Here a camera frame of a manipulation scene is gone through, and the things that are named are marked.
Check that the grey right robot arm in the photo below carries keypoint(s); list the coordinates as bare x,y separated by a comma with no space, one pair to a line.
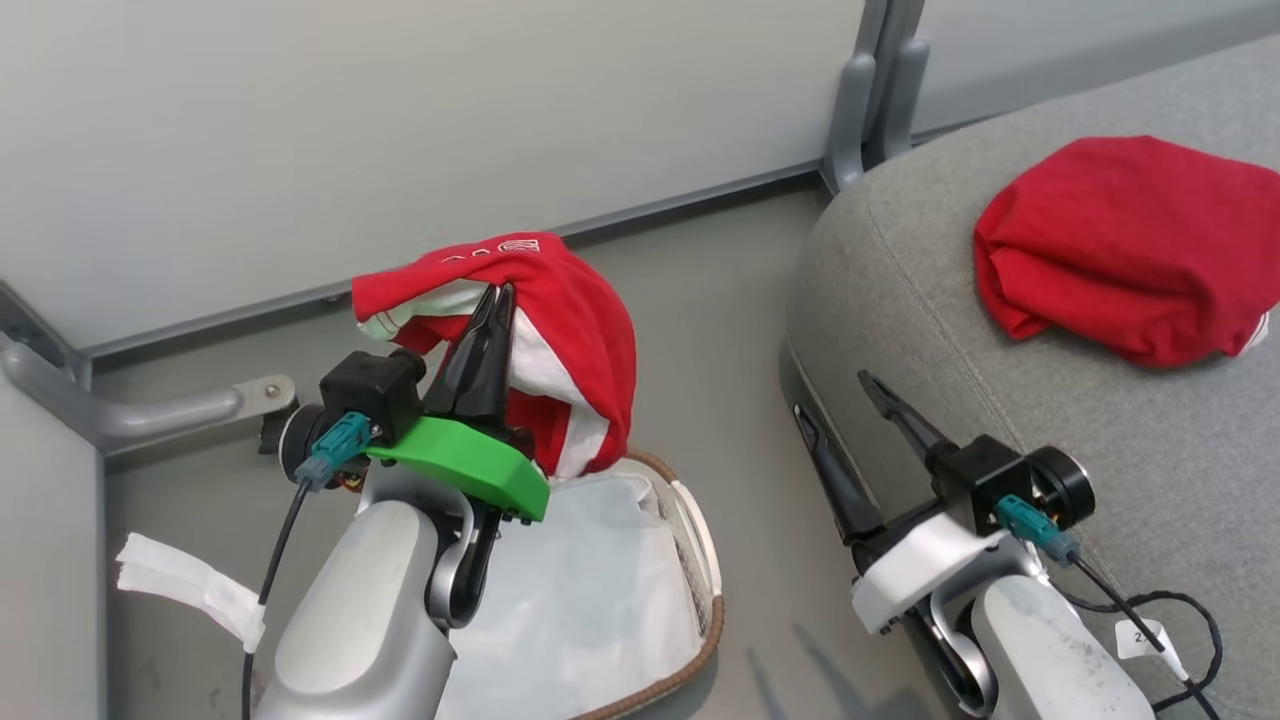
1050,650

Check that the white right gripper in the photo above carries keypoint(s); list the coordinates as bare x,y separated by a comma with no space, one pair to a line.
920,565

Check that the teal camera connector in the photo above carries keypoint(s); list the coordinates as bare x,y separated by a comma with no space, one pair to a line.
338,445
1035,525

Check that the grey partition corner post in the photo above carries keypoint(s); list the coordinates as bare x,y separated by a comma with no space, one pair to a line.
35,335

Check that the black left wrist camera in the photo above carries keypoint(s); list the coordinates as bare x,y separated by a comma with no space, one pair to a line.
370,395

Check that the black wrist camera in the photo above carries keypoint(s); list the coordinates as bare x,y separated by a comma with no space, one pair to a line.
370,395
1000,470

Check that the red jersey with white trim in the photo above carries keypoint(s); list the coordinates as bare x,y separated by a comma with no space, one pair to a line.
580,320

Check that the teal left camera connector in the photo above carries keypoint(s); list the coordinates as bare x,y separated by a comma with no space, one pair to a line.
338,445

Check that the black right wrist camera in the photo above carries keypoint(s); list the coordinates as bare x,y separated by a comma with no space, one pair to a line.
1000,470

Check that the grey partition post with foot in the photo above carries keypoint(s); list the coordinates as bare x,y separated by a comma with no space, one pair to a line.
850,110
905,90

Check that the plain red t-shirt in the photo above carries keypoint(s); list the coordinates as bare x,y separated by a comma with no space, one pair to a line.
1120,240

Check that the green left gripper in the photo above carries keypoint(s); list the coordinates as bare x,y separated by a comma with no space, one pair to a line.
470,465

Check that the teal right camera connector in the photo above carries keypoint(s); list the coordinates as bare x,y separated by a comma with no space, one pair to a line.
1035,525

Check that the white tape flag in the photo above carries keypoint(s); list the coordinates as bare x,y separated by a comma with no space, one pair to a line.
190,585

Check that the grey partition foot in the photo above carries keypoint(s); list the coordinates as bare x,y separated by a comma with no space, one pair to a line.
150,415

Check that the white basket liner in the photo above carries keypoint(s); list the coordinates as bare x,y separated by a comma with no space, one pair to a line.
580,590

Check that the grey fabric sofa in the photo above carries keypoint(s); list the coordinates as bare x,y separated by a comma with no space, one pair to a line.
1100,430

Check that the grey partition bottom rail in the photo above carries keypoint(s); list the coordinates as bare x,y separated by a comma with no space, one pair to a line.
450,265

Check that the black caster wheel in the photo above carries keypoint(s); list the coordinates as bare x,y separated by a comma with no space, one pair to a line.
270,430

